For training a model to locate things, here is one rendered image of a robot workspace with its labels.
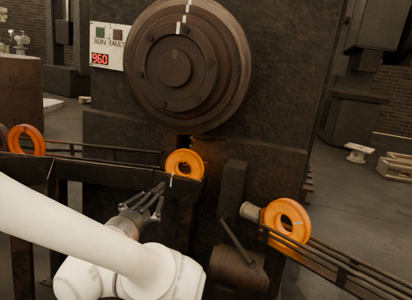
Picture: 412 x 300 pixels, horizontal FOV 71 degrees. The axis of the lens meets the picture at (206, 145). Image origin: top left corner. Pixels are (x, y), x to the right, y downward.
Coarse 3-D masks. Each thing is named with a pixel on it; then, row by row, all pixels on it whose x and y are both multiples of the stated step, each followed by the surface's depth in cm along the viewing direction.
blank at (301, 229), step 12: (276, 204) 91; (288, 204) 88; (264, 216) 95; (276, 216) 92; (288, 216) 88; (300, 216) 85; (276, 228) 92; (300, 228) 85; (276, 240) 93; (300, 240) 86
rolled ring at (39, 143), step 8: (16, 128) 130; (24, 128) 129; (32, 128) 130; (8, 136) 132; (16, 136) 133; (32, 136) 129; (40, 136) 130; (8, 144) 134; (16, 144) 134; (40, 144) 129; (16, 152) 134; (24, 152) 136; (40, 152) 130
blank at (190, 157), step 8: (176, 152) 112; (184, 152) 111; (192, 152) 111; (168, 160) 114; (176, 160) 113; (184, 160) 112; (192, 160) 111; (200, 160) 112; (168, 168) 115; (176, 168) 115; (192, 168) 112; (200, 168) 111; (192, 176) 113; (200, 176) 112
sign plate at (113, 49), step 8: (96, 24) 119; (104, 24) 118; (112, 24) 118; (104, 32) 119; (112, 32) 118; (128, 32) 117; (96, 40) 121; (104, 40) 120; (112, 40) 119; (120, 40) 118; (96, 48) 122; (104, 48) 121; (112, 48) 120; (120, 48) 119; (104, 56) 122; (112, 56) 121; (120, 56) 120; (96, 64) 124; (104, 64) 123; (112, 64) 122; (120, 64) 121
